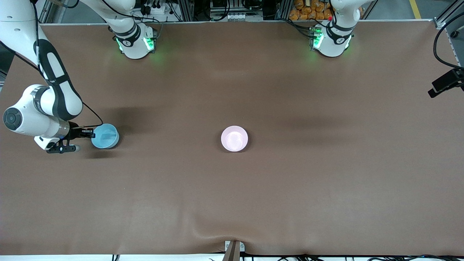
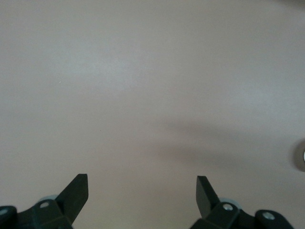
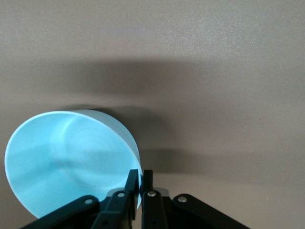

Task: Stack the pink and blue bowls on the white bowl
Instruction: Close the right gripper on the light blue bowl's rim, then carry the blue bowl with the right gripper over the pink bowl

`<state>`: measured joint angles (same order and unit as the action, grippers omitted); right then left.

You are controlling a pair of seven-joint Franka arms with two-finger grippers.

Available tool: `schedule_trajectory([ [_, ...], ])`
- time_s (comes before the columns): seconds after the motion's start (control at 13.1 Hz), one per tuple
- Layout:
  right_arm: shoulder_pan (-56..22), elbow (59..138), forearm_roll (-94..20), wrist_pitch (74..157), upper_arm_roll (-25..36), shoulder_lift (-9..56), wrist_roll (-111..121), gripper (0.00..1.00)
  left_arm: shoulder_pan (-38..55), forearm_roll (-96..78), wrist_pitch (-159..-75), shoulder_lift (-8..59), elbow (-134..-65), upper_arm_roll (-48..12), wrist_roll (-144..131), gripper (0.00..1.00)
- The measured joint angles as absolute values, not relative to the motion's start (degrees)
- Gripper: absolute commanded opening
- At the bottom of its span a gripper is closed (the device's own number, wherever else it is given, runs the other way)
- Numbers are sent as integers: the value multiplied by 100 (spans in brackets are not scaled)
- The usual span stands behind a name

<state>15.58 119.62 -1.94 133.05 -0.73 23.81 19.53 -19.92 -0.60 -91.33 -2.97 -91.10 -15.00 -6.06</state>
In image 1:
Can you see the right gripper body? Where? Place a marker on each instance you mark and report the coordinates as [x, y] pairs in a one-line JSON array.
[[75, 132]]

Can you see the blue bowl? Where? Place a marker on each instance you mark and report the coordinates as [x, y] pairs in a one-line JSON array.
[[106, 136]]

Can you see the pink bowl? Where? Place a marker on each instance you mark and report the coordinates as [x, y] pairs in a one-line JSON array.
[[234, 139]]

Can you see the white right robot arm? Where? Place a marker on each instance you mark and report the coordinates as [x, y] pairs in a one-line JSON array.
[[21, 25]]

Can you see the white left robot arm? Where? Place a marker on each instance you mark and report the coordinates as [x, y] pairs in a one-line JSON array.
[[335, 43]]

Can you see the green lit base box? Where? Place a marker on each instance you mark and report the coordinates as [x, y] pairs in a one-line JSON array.
[[150, 41], [316, 38]]

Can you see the white power strip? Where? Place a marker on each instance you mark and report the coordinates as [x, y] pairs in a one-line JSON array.
[[154, 9]]

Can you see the orange packaged goods pile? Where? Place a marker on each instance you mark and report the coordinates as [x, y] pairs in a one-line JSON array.
[[308, 11]]

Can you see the brown table mat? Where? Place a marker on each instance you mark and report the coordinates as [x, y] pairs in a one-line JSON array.
[[232, 203]]

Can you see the white terminal block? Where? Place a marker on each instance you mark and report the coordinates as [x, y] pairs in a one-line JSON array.
[[239, 16]]

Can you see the aluminium frame strut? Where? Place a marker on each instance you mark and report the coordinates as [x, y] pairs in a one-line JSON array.
[[444, 20]]

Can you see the aluminium frame post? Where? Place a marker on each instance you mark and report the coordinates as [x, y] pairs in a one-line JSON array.
[[186, 10], [283, 10]]

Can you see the metal table clamp bracket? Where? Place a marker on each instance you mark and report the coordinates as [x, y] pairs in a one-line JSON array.
[[233, 248]]

